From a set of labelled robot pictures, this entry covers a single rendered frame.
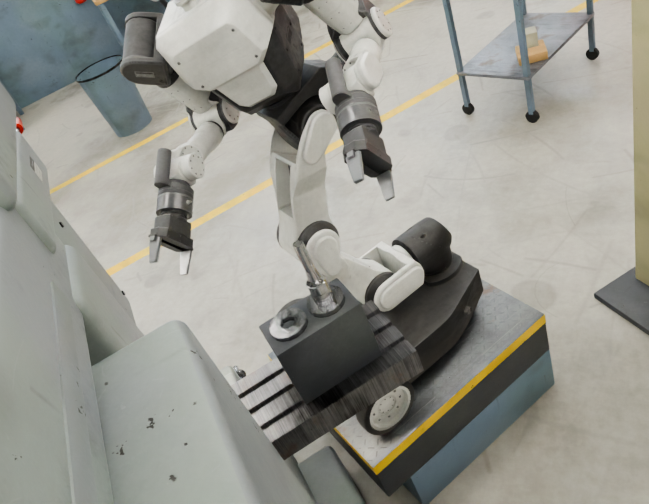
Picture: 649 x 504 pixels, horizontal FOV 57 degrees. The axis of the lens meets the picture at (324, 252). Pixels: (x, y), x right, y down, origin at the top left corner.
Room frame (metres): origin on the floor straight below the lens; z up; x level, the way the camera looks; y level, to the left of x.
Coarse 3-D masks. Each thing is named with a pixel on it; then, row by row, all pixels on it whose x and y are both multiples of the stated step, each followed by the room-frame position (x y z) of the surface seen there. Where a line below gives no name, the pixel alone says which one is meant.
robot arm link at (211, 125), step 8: (216, 104) 1.60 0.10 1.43; (208, 112) 1.60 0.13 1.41; (216, 112) 1.59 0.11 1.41; (200, 120) 1.61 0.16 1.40; (208, 120) 1.60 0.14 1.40; (216, 120) 1.59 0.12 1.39; (224, 120) 1.58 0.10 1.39; (200, 128) 1.56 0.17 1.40; (208, 128) 1.55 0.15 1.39; (216, 128) 1.56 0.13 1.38; (224, 128) 1.58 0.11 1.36; (232, 128) 1.58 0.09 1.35; (192, 136) 1.53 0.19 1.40; (200, 136) 1.52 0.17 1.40; (208, 136) 1.52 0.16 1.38; (216, 136) 1.54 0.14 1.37; (208, 144) 1.50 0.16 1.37; (216, 144) 1.53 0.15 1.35; (208, 152) 1.49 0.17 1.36
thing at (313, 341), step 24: (336, 288) 1.04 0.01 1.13; (288, 312) 1.03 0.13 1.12; (312, 312) 1.00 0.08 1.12; (336, 312) 0.98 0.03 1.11; (360, 312) 0.97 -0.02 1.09; (264, 336) 1.01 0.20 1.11; (288, 336) 0.96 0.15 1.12; (312, 336) 0.95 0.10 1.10; (336, 336) 0.96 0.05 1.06; (360, 336) 0.97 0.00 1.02; (288, 360) 0.93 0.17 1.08; (312, 360) 0.94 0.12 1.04; (336, 360) 0.95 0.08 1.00; (360, 360) 0.96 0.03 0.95; (312, 384) 0.94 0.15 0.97; (336, 384) 0.95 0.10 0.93
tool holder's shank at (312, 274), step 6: (300, 240) 1.03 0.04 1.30; (294, 246) 1.02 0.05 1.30; (300, 246) 1.01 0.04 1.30; (300, 252) 1.01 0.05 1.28; (306, 252) 1.02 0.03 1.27; (300, 258) 1.01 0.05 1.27; (306, 258) 1.01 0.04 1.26; (306, 264) 1.01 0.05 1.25; (312, 264) 1.02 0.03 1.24; (306, 270) 1.01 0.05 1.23; (312, 270) 1.01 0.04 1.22; (306, 276) 1.02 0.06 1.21; (312, 276) 1.01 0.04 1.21; (318, 276) 1.01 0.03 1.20; (312, 282) 1.01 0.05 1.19
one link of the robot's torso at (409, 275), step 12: (372, 252) 1.60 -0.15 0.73; (384, 252) 1.57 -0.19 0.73; (396, 252) 1.52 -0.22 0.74; (384, 264) 1.60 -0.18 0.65; (396, 264) 1.52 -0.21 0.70; (408, 264) 1.45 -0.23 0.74; (396, 276) 1.43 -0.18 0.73; (408, 276) 1.43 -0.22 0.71; (420, 276) 1.44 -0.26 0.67; (384, 288) 1.41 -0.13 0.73; (396, 288) 1.41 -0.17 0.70; (408, 288) 1.42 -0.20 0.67; (384, 300) 1.39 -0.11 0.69; (396, 300) 1.40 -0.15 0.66
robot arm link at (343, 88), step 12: (336, 60) 1.18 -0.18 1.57; (336, 72) 1.15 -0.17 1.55; (348, 72) 1.17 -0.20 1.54; (336, 84) 1.12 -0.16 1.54; (348, 84) 1.15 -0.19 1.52; (360, 84) 1.14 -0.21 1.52; (324, 96) 1.18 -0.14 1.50; (336, 96) 1.11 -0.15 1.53; (348, 96) 1.11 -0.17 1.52; (360, 96) 1.10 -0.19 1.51; (372, 96) 1.11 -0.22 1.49; (336, 108) 1.12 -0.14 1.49
